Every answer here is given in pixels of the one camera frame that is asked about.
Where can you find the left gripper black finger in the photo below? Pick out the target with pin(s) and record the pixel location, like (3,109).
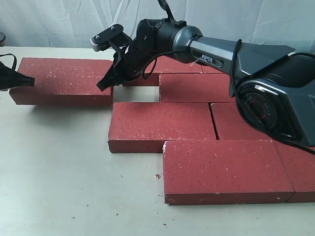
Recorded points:
(21,80)

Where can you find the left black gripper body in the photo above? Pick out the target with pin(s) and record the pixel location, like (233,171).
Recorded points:
(7,77)

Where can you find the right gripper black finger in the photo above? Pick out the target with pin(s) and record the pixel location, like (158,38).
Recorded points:
(111,78)

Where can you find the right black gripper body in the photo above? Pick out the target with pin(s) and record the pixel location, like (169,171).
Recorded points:
(134,61)

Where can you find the long red brick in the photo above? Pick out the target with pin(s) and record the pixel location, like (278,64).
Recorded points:
(210,88)

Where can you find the red brick back row left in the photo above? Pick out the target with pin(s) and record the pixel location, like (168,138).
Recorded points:
(166,65)

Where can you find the red brick back row right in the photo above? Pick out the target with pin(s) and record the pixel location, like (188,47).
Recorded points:
(209,70)

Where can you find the red brick third row right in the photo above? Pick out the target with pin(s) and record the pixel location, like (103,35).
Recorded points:
(230,125)

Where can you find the large red brick front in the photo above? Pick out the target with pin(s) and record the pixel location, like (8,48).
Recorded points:
(224,172)

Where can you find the red brick front right edge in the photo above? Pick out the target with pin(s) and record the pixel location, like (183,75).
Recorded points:
(300,167)

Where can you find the dark round object far left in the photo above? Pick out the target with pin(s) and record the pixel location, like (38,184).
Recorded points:
(2,39)

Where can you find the white fabric backdrop curtain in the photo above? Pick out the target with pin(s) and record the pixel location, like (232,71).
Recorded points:
(71,23)

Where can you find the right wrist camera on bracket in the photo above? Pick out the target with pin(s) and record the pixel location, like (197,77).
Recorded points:
(113,37)

